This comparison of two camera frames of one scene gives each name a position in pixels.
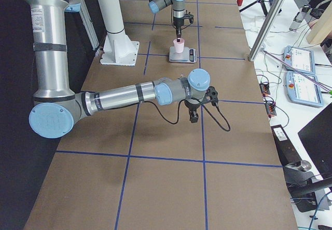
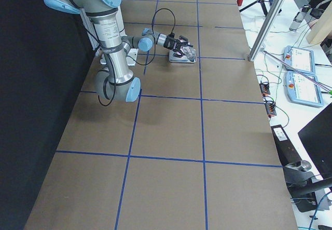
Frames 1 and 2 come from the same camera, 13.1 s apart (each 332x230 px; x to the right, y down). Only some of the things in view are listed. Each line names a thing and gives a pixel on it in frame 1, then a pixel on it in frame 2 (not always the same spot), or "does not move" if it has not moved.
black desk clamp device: [308, 190] does not move
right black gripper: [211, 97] to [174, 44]
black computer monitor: [317, 137] does not move
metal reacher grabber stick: [326, 89] does not move
